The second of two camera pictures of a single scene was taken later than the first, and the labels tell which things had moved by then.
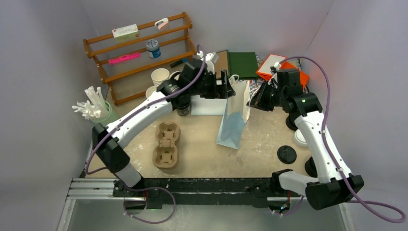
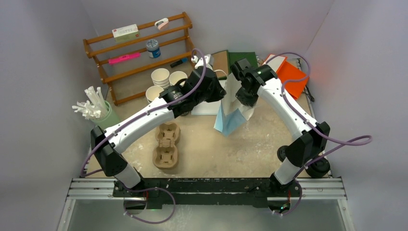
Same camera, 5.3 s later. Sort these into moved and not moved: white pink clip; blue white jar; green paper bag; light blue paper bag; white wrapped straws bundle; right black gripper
Moved: right black gripper; light blue paper bag
Not moved: blue white jar; white wrapped straws bundle; white pink clip; green paper bag
